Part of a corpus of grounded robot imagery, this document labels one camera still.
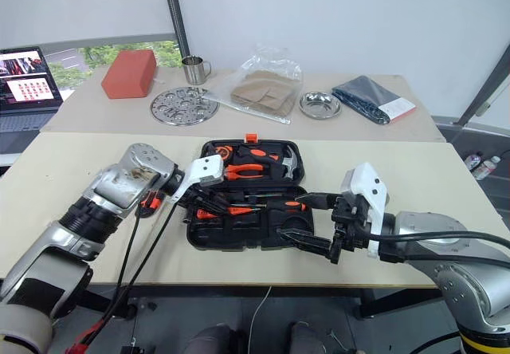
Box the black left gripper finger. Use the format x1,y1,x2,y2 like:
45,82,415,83
209,191,233,210
195,202,225,218

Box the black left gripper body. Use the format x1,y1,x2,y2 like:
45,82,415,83
186,183,219,207

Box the perforated steel steamer plate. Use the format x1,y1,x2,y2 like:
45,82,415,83
150,86,222,126

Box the dark blue packaged cloth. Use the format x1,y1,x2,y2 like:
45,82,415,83
331,75,418,126

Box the black plastic tool case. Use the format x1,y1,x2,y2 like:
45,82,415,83
186,133,316,254

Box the orange black screwdriver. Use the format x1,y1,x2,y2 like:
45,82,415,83
226,199,308,214

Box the black table frame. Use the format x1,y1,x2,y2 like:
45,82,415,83
75,284,445,320

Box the small orange black tool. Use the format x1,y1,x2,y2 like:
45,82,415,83
194,207,225,222

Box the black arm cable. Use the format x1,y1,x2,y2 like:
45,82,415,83
356,226,510,264
65,194,188,354

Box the thin white cord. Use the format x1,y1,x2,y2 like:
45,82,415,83
248,285,274,354

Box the clear bag with brown paper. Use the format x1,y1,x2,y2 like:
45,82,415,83
203,44,305,126

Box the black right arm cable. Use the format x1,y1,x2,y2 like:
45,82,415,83
356,226,510,264

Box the orange handled pliers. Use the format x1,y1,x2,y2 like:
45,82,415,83
222,163,266,181

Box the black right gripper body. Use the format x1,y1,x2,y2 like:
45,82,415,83
328,192,378,266

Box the orange red foam block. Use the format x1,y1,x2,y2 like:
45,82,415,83
100,49,158,100

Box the slanted grey stand leg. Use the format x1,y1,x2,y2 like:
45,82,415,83
457,42,510,128

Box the stainless steel mug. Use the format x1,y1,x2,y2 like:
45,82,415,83
181,55,213,86

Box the small plastic bottle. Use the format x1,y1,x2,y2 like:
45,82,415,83
472,155,502,181
464,151,484,172

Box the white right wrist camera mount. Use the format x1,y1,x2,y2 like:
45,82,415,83
343,162,390,260

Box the open laptop computer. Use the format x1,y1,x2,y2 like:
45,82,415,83
0,46,65,156

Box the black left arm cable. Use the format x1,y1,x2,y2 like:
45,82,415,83
65,194,188,354

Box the loose orange black tool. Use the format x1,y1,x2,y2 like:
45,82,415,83
135,190,165,218

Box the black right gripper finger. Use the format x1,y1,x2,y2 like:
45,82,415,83
296,192,339,211
276,227,334,258

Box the black ribbed pole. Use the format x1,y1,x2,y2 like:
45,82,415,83
159,0,193,58

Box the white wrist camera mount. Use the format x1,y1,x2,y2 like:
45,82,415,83
173,154,226,212
343,162,390,260

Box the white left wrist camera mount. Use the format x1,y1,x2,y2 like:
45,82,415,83
173,154,226,212

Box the steel claw hammer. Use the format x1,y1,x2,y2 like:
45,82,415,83
273,151,300,180

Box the small stainless steel bowl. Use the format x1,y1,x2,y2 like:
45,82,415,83
298,90,343,121

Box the orange black utility knife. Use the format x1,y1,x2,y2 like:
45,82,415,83
237,146,281,163

